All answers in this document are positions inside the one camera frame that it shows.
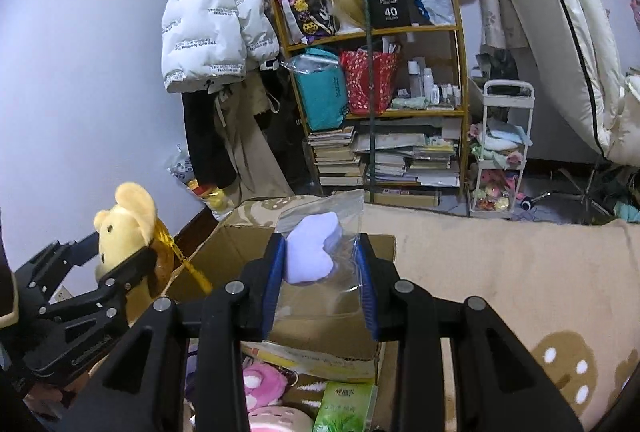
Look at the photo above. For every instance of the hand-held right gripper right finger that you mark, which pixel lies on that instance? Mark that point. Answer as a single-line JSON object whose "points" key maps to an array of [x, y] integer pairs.
{"points": [[367, 294]]}

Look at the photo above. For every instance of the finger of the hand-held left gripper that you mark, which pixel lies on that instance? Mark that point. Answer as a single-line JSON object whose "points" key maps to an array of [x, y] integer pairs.
{"points": [[110, 287], [55, 257]]}

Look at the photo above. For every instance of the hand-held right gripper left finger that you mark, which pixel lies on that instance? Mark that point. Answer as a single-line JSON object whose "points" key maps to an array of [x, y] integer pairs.
{"points": [[272, 284]]}

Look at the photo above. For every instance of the clear zip bag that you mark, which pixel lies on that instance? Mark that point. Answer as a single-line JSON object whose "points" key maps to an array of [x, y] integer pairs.
{"points": [[330, 299]]}

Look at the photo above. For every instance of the cardboard box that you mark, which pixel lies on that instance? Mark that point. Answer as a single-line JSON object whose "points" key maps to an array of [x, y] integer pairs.
{"points": [[325, 339]]}

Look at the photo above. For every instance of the yellow plush bear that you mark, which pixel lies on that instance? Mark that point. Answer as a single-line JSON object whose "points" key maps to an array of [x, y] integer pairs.
{"points": [[125, 222]]}

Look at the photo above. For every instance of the pink plush toy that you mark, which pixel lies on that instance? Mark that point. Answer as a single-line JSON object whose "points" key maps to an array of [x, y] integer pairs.
{"points": [[262, 382]]}

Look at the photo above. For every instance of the flat cardboard carton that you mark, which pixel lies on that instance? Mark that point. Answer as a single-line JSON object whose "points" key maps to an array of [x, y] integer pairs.
{"points": [[405, 199]]}

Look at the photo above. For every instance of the green tissue pack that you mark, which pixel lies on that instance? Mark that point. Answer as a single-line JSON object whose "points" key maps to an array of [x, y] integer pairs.
{"points": [[345, 407]]}

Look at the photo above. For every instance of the stack of books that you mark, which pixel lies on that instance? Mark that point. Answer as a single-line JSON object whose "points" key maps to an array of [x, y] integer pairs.
{"points": [[390, 161]]}

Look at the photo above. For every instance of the beige hanging trousers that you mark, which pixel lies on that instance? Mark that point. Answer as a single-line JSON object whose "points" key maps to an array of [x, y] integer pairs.
{"points": [[245, 151]]}

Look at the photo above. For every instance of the beige patterned blanket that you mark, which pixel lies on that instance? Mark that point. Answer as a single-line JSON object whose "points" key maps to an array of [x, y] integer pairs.
{"points": [[500, 262]]}

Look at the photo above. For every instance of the plastic bag of toys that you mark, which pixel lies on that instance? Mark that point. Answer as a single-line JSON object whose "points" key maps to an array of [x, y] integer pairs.
{"points": [[180, 169]]}

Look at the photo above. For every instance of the dark hanging clothes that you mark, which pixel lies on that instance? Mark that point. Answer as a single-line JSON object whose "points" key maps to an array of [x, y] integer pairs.
{"points": [[280, 126]]}

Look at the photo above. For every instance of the black hanging garment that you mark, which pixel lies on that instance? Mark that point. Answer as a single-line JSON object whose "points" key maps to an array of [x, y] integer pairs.
{"points": [[205, 136]]}

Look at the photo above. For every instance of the teal shopping bag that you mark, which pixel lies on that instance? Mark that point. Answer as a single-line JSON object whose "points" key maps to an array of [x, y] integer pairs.
{"points": [[320, 96]]}

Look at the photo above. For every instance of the red paper bag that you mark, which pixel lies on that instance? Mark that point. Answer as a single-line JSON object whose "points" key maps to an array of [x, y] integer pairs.
{"points": [[365, 81]]}

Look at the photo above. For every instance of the group of cosmetic bottles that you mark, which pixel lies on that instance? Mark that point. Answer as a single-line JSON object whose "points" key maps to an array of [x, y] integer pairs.
{"points": [[425, 81]]}

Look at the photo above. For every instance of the crumpled clear bag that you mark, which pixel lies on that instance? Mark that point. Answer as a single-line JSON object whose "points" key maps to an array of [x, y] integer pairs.
{"points": [[305, 61]]}

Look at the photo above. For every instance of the green pole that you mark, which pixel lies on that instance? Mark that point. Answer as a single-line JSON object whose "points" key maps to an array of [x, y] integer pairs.
{"points": [[370, 61]]}

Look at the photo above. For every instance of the white rolling cart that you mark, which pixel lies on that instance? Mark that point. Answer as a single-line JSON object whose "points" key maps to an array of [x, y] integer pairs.
{"points": [[505, 86]]}

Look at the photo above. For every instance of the office chair base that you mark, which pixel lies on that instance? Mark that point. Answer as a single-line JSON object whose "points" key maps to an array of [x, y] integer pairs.
{"points": [[590, 182]]}

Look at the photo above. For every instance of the wooden shelf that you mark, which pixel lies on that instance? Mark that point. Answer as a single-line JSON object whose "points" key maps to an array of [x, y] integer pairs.
{"points": [[400, 30]]}

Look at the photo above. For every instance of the black purple printed tote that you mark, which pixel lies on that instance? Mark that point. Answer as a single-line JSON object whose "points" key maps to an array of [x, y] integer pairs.
{"points": [[305, 6]]}

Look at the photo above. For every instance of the white puffer jacket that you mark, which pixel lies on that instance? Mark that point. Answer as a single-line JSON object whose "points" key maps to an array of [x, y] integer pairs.
{"points": [[210, 11]]}

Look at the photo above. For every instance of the black box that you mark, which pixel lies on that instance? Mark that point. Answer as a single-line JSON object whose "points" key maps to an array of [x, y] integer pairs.
{"points": [[390, 9]]}

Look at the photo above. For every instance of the cream mattress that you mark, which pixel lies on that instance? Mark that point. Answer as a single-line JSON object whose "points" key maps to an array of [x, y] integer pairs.
{"points": [[540, 11]]}

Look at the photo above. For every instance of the white wall socket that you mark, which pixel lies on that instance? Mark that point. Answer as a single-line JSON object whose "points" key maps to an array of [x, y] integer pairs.
{"points": [[62, 294]]}

